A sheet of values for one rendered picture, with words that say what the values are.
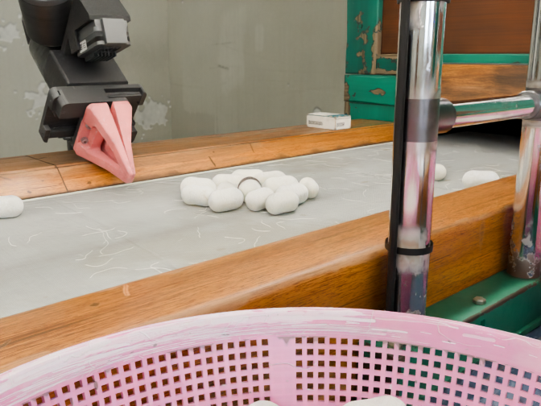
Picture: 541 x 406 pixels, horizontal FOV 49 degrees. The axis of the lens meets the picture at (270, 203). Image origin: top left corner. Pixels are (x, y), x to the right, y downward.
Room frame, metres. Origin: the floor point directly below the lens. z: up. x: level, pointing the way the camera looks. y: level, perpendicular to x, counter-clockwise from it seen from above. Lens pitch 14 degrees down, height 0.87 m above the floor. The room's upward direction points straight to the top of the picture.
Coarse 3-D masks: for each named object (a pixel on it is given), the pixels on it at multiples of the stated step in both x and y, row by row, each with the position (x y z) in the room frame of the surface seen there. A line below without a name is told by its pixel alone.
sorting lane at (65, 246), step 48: (384, 144) 0.89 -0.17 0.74; (96, 192) 0.57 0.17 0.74; (144, 192) 0.57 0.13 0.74; (336, 192) 0.57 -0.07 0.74; (384, 192) 0.57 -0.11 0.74; (0, 240) 0.41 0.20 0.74; (48, 240) 0.41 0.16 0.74; (96, 240) 0.41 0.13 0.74; (144, 240) 0.41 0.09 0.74; (192, 240) 0.41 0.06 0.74; (240, 240) 0.41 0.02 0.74; (0, 288) 0.32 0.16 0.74; (48, 288) 0.32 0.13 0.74; (96, 288) 0.32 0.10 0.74
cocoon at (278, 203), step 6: (282, 192) 0.49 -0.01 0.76; (288, 192) 0.49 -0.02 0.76; (270, 198) 0.48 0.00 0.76; (276, 198) 0.48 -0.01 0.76; (282, 198) 0.48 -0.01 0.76; (288, 198) 0.49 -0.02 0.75; (294, 198) 0.49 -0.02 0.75; (270, 204) 0.48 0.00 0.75; (276, 204) 0.48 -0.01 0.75; (282, 204) 0.48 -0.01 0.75; (288, 204) 0.48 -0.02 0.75; (294, 204) 0.49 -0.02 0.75; (270, 210) 0.48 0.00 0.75; (276, 210) 0.48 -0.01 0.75; (282, 210) 0.48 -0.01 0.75; (288, 210) 0.49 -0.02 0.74
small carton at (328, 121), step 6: (312, 114) 0.90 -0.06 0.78; (318, 114) 0.90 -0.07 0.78; (324, 114) 0.90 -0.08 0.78; (330, 114) 0.90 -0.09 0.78; (336, 114) 0.90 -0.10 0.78; (342, 114) 0.90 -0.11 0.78; (312, 120) 0.90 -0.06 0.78; (318, 120) 0.89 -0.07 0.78; (324, 120) 0.88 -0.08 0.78; (330, 120) 0.88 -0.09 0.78; (336, 120) 0.87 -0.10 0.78; (342, 120) 0.88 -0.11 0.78; (348, 120) 0.89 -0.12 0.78; (312, 126) 0.90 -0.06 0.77; (318, 126) 0.89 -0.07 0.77; (324, 126) 0.88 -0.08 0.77; (330, 126) 0.87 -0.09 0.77; (336, 126) 0.87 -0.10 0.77; (342, 126) 0.88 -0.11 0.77; (348, 126) 0.89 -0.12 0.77
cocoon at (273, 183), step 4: (280, 176) 0.54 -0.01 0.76; (284, 176) 0.54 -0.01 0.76; (288, 176) 0.54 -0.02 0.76; (292, 176) 0.55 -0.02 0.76; (268, 180) 0.53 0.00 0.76; (272, 180) 0.53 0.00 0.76; (276, 180) 0.53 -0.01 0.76; (280, 180) 0.54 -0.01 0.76; (284, 180) 0.54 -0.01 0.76; (288, 180) 0.54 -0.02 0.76; (292, 180) 0.54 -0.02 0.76; (296, 180) 0.55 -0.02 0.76; (264, 184) 0.53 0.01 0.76; (268, 184) 0.53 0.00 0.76; (272, 184) 0.53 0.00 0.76; (276, 184) 0.53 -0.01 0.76; (280, 184) 0.53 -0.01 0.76; (284, 184) 0.53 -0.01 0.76; (272, 188) 0.53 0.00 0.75; (276, 188) 0.53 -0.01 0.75
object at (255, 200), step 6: (252, 192) 0.50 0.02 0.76; (258, 192) 0.50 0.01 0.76; (264, 192) 0.50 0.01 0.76; (270, 192) 0.51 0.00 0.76; (246, 198) 0.49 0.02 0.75; (252, 198) 0.49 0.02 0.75; (258, 198) 0.49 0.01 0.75; (264, 198) 0.50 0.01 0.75; (246, 204) 0.49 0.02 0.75; (252, 204) 0.49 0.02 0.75; (258, 204) 0.49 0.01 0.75; (264, 204) 0.49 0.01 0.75
